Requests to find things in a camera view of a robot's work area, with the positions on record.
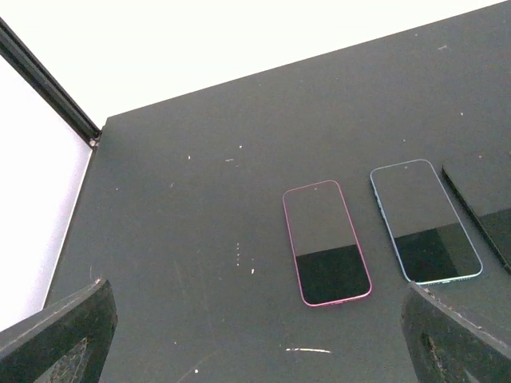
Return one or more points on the left black frame post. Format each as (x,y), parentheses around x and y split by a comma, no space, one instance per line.
(34,73)

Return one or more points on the teal edged phone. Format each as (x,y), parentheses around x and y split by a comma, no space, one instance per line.
(430,241)

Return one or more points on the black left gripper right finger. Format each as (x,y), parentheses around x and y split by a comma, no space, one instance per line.
(448,343)

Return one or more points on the black phone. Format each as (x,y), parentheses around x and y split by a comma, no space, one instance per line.
(329,261)
(481,180)

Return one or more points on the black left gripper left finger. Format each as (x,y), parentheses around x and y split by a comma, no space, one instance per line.
(68,341)

